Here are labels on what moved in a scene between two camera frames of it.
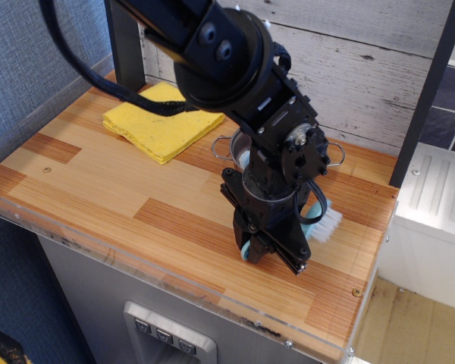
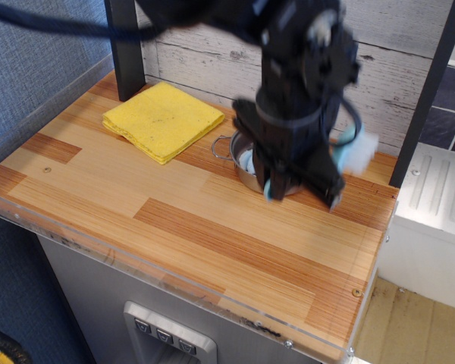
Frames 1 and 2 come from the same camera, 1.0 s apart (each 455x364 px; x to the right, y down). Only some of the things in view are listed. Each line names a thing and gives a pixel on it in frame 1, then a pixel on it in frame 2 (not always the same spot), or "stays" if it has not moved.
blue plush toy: x=244 y=159 stays
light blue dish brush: x=323 y=231 to x=356 y=151
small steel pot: x=232 y=148 stays
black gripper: x=277 y=221 to x=292 y=132
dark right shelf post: x=428 y=90 stays
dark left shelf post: x=123 y=31 stays
